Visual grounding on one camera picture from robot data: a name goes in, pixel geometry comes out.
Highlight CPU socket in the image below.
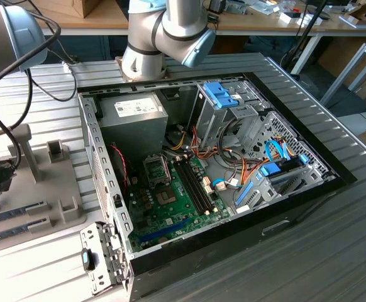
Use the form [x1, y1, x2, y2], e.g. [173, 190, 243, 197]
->
[153, 186, 178, 207]

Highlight dark RAM stick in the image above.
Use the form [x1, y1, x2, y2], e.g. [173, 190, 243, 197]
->
[0, 223, 31, 246]
[0, 206, 30, 225]

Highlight grey parts rack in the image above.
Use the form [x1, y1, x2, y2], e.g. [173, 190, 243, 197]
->
[0, 123, 88, 252]

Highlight black blue case latch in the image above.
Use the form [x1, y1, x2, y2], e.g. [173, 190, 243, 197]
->
[81, 248, 95, 271]

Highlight grey power supply unit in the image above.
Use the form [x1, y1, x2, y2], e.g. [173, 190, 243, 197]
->
[97, 91, 170, 158]

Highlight metal socket cover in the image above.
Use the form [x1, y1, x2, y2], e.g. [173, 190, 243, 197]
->
[142, 153, 173, 189]

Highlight green motherboard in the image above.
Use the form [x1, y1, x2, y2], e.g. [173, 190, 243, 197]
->
[125, 153, 231, 253]

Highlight blue expansion slot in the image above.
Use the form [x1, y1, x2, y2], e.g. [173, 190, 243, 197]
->
[138, 216, 192, 243]

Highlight wooden desk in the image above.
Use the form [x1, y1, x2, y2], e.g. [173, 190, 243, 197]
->
[28, 0, 130, 36]
[216, 0, 366, 76]

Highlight black RAM slot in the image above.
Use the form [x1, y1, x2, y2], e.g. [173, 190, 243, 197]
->
[182, 154, 220, 213]
[174, 157, 211, 216]

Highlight silver metal drive cage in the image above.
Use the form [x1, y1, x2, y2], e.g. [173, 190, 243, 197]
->
[187, 80, 272, 157]

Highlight black open PC case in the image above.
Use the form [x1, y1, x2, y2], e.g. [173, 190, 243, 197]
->
[75, 71, 358, 302]

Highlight grey metal disk bay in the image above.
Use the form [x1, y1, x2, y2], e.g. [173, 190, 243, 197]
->
[233, 162, 338, 212]

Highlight hard disk in blue carrier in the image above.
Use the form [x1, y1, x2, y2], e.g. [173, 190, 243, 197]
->
[258, 153, 309, 179]

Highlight grey metal box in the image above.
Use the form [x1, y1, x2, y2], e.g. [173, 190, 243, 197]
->
[225, 0, 248, 14]

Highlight black tripod stand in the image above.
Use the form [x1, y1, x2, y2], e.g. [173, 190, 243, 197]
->
[279, 0, 325, 76]

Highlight flat white box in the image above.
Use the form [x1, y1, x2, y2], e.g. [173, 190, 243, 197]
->
[296, 15, 324, 26]

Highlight open cardboard box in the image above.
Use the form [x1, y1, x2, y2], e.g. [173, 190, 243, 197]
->
[348, 1, 366, 20]

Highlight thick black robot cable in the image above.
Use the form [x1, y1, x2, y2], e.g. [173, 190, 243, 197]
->
[0, 8, 61, 191]

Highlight grey cable white plug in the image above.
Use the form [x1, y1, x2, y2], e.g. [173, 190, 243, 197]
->
[27, 59, 79, 102]

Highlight red black twisted wire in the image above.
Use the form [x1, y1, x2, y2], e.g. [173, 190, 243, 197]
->
[109, 143, 132, 188]

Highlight yellow black power wires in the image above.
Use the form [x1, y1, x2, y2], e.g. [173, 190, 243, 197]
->
[165, 124, 190, 155]

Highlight blue wire beige plug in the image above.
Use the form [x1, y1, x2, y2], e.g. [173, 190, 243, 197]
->
[212, 177, 239, 192]

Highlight blue plastic drive bracket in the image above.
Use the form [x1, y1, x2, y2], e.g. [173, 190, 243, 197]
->
[203, 81, 243, 108]

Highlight orange red wire bundle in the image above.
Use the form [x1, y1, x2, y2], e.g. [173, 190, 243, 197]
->
[191, 125, 265, 189]

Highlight blue plastic rail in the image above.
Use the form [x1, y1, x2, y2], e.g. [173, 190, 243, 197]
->
[235, 181, 255, 205]

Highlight light blue data wire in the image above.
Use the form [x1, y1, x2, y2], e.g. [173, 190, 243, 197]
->
[264, 138, 294, 164]

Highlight aluminium profile frame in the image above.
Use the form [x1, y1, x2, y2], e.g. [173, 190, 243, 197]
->
[319, 42, 366, 108]

